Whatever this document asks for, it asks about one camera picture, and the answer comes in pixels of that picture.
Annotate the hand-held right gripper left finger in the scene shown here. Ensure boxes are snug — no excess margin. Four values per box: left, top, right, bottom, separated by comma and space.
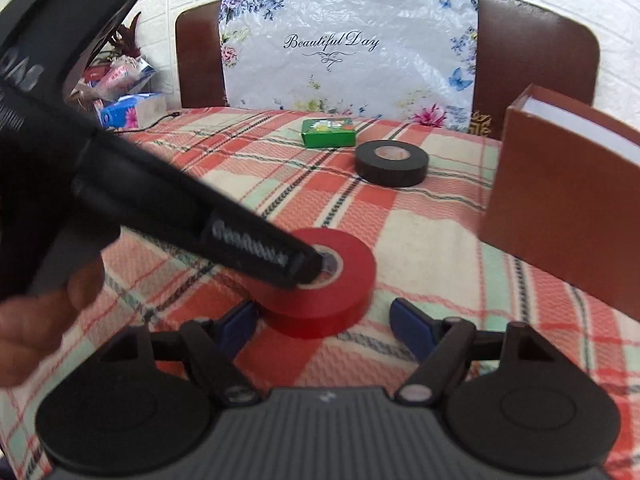
100, 300, 263, 408

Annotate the brown chair with floral cover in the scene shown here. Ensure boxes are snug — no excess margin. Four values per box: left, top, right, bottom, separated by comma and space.
175, 0, 601, 141

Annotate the black cable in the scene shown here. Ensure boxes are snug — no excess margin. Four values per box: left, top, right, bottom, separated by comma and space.
115, 110, 180, 133

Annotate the person's left hand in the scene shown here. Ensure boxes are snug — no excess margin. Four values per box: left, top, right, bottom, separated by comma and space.
0, 257, 107, 388

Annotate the brown book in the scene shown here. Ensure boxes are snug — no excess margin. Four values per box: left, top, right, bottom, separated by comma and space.
477, 85, 640, 321

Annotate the dark red leafy plant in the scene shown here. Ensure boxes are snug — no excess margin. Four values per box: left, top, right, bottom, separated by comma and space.
100, 12, 146, 63

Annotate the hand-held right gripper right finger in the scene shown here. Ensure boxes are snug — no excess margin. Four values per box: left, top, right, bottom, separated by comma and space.
389, 297, 558, 408

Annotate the red tape roll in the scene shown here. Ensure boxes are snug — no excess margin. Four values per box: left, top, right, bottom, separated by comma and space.
250, 227, 377, 339

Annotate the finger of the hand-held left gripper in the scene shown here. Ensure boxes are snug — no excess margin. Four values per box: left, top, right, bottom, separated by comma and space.
72, 130, 324, 292

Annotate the black tape roll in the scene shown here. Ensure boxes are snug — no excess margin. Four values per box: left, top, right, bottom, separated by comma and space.
354, 140, 430, 188

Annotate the blue tissue pack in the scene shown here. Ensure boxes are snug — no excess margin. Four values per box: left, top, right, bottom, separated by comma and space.
97, 92, 168, 131

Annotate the dark basket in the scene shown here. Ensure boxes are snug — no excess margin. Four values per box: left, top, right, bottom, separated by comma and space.
70, 84, 106, 111

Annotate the small green floral box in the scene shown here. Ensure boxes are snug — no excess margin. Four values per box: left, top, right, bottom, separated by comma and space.
301, 116, 357, 149

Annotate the floral plastic bag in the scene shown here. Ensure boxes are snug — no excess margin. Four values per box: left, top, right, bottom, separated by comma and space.
217, 0, 480, 133

